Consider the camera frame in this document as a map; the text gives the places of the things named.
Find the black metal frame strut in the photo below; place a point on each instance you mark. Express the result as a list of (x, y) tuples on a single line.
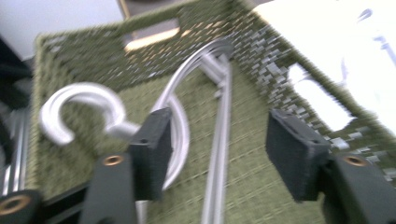
[(9, 74)]

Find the aluminium rail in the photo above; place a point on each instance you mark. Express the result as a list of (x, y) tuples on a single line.
[(15, 149)]

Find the green woven basket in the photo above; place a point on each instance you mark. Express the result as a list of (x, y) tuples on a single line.
[(93, 56)]

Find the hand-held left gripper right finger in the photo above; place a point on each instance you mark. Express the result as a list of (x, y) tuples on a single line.
[(295, 155)]

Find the white paper sheet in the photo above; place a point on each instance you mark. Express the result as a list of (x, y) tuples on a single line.
[(311, 31)]

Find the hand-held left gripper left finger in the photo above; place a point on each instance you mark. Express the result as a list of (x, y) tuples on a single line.
[(149, 149)]

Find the grey plastic clothes hanger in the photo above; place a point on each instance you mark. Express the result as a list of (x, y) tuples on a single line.
[(87, 93)]

